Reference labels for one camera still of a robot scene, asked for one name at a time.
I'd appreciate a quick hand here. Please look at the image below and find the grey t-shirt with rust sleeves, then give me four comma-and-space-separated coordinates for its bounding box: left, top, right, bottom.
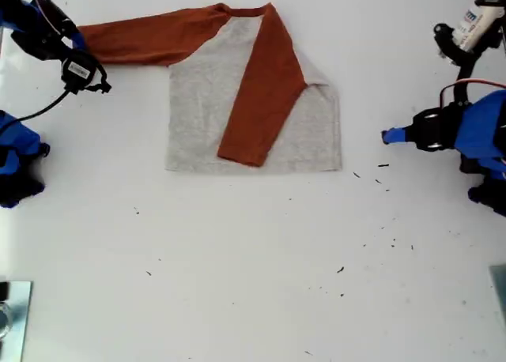
77, 1, 343, 175

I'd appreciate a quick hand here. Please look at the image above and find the large steel plate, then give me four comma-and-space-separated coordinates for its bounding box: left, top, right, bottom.
0, 281, 33, 362

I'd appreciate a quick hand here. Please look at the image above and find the arm red white wire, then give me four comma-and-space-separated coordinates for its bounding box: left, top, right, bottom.
6, 0, 66, 36

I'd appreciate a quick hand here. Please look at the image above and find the camera black cable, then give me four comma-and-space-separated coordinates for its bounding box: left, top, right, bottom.
0, 85, 77, 137

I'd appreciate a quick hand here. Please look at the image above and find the camera black stalk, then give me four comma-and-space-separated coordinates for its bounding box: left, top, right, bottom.
453, 49, 489, 103

